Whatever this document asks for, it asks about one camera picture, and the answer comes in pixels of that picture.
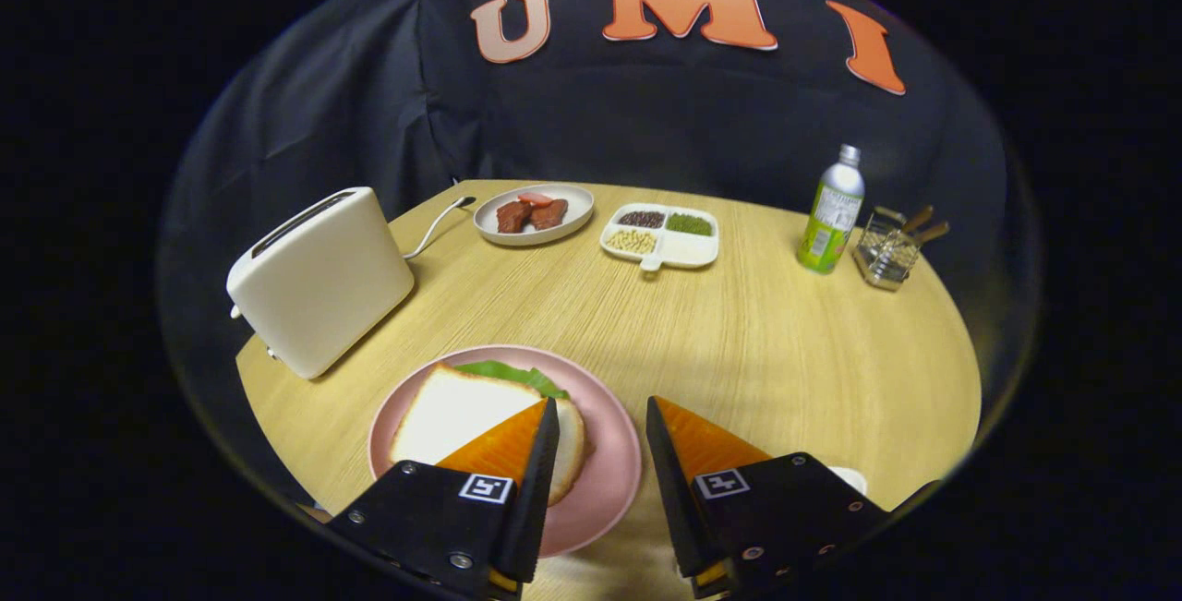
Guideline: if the white toaster cable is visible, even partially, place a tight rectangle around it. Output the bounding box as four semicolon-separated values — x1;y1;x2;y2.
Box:
404;196;476;260

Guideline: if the pink plate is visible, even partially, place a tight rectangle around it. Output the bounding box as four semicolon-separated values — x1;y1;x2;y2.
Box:
368;344;643;559

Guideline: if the toasted bread slice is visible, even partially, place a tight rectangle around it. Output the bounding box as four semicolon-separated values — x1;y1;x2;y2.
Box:
390;363;587;507

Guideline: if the white divided dish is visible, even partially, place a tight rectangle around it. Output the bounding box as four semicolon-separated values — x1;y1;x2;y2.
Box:
599;203;720;272

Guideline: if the metal wire basket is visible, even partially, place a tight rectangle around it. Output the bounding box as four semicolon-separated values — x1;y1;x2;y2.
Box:
852;207;922;292

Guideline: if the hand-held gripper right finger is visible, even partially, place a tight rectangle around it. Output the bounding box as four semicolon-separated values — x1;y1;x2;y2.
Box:
645;395;892;600

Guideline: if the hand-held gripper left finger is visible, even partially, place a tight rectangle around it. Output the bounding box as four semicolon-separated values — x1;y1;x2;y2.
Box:
328;396;561;600

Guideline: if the white toaster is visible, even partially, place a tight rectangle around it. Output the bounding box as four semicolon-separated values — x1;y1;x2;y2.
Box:
226;186;416;380

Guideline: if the silver bottle with green label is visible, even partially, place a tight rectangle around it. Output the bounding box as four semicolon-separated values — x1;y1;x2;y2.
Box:
797;144;866;275

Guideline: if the round white plate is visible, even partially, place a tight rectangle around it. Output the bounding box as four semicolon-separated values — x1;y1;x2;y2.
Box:
473;183;595;246

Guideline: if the green lettuce leaf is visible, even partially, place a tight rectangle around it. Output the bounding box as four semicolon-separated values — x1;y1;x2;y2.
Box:
452;359;571;401

